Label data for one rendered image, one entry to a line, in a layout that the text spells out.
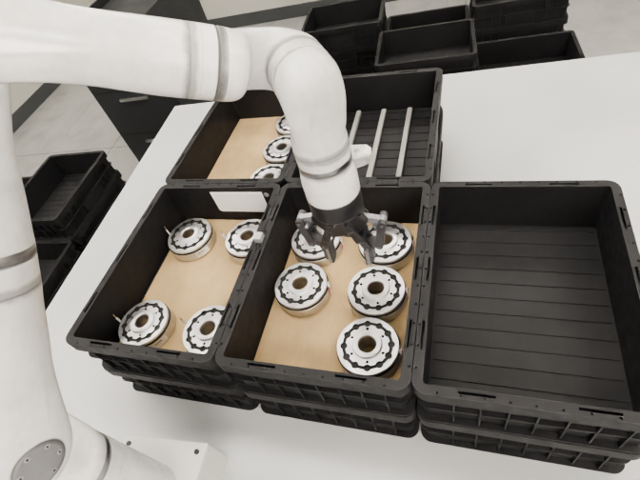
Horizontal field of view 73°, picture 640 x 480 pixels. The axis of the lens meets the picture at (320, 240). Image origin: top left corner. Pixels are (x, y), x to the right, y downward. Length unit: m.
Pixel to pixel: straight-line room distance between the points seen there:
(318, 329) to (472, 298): 0.27
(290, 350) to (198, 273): 0.29
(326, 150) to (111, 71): 0.23
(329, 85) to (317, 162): 0.10
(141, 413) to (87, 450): 0.36
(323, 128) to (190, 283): 0.56
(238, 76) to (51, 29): 0.15
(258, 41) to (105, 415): 0.83
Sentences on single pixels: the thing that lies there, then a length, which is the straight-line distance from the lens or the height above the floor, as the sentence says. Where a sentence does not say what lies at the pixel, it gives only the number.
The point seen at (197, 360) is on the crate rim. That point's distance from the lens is 0.72.
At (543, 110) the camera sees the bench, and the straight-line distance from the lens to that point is 1.40.
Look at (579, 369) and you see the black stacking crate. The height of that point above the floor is 0.83.
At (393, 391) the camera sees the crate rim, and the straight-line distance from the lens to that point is 0.62.
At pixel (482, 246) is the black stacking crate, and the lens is 0.86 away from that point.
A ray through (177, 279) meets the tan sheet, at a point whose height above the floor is 0.83.
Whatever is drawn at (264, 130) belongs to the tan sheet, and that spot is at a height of 0.83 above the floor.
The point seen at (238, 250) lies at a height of 0.86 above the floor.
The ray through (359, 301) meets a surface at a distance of 0.77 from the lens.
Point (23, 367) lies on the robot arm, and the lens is 0.53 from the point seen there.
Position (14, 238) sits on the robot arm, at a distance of 0.49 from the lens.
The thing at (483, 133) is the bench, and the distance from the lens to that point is 1.32.
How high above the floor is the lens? 1.50
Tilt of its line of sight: 48 degrees down
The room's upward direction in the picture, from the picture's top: 19 degrees counter-clockwise
